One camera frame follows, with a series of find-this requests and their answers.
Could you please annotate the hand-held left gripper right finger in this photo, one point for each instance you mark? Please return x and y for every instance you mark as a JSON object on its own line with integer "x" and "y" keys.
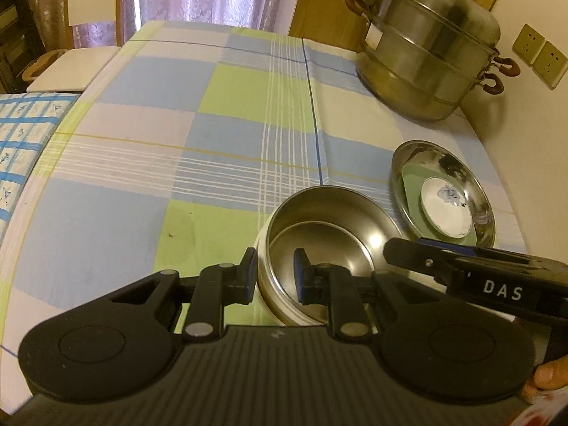
{"x": 298, "y": 275}

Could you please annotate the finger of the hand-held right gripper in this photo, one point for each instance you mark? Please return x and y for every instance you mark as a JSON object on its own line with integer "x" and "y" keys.
{"x": 443, "y": 245}
{"x": 412, "y": 257}

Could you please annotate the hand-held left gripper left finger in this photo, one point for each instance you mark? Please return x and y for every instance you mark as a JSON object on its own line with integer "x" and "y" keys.
{"x": 253, "y": 275}

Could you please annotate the small white floral dish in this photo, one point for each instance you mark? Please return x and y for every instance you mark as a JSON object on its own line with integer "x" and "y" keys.
{"x": 446, "y": 208}

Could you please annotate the small stainless steel bowl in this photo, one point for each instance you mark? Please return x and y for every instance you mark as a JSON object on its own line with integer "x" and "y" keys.
{"x": 328, "y": 244}

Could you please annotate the green square plate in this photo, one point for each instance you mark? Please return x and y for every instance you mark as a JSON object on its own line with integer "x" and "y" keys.
{"x": 410, "y": 186}

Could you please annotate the round stainless steel plate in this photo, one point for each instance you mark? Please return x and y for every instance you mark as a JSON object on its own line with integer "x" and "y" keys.
{"x": 443, "y": 159}

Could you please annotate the person's right hand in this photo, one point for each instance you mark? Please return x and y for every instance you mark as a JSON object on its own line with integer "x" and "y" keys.
{"x": 550, "y": 377}

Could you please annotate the red white cloth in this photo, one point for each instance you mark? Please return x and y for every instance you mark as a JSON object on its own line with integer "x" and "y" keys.
{"x": 539, "y": 410}

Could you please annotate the checkered tablecloth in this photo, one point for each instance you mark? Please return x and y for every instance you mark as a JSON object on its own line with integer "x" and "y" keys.
{"x": 155, "y": 164}

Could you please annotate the stainless steel steamer pot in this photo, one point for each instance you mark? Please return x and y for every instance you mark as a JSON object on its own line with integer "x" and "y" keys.
{"x": 430, "y": 53}

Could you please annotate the blue grid patterned cloth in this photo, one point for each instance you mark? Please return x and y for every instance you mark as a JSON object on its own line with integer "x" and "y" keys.
{"x": 26, "y": 142}

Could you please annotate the white wooden chair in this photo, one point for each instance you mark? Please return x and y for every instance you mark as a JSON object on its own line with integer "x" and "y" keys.
{"x": 75, "y": 69}

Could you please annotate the dark wooden shelf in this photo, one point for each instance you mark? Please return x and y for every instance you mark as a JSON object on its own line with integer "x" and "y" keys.
{"x": 15, "y": 22}

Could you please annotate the beige wall power socket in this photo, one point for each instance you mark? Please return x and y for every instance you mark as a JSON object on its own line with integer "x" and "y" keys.
{"x": 529, "y": 44}
{"x": 550, "y": 65}

